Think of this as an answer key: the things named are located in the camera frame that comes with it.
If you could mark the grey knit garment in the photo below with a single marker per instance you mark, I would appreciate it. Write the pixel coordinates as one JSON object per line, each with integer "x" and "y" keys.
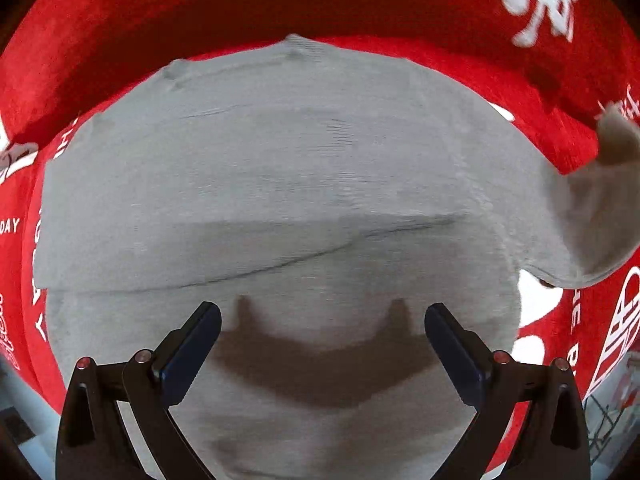
{"x": 300, "y": 185}

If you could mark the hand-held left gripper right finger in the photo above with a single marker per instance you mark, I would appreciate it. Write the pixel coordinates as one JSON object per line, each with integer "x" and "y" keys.
{"x": 455, "y": 355}

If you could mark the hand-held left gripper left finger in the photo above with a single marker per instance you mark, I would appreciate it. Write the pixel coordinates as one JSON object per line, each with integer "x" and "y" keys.
{"x": 192, "y": 350}

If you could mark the red printed blanket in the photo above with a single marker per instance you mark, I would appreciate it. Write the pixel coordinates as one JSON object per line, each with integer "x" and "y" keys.
{"x": 350, "y": 5}

